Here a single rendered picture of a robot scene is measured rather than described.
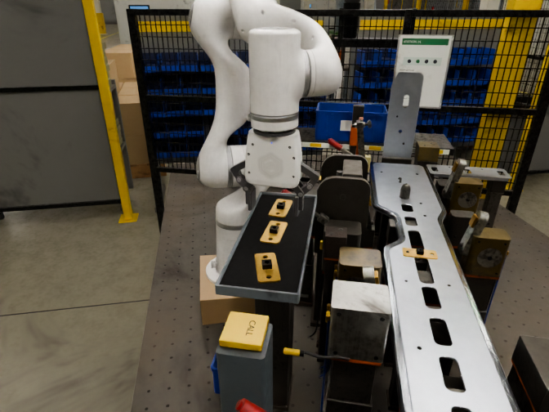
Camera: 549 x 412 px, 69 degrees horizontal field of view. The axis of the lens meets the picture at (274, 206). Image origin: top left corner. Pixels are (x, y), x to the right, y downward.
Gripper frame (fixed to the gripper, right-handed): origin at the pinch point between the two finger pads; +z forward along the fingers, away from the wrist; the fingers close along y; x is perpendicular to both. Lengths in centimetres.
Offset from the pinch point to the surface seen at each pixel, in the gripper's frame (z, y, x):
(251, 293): 6.3, 1.0, -18.9
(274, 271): 5.8, 3.4, -13.0
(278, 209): 5.8, -1.6, 9.5
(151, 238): 122, -136, 158
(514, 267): 52, 73, 72
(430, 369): 22.1, 31.3, -12.4
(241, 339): 6.1, 2.7, -28.8
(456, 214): 23, 45, 52
